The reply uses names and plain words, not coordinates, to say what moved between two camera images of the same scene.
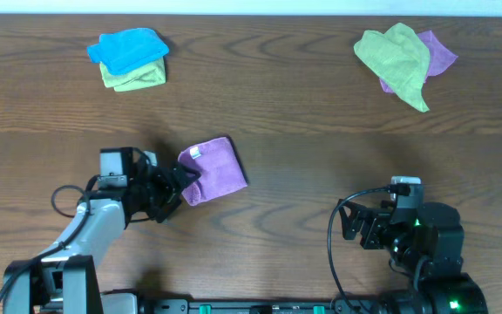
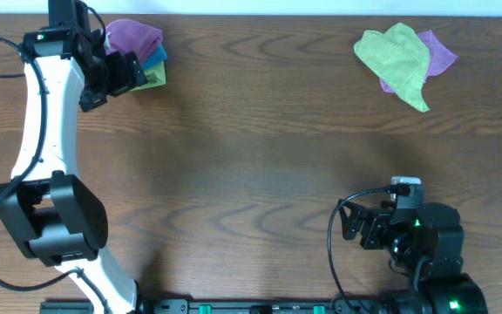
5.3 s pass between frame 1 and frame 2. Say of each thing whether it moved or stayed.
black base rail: stayed
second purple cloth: stayed
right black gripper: stayed
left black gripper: moved
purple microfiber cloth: moved
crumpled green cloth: stayed
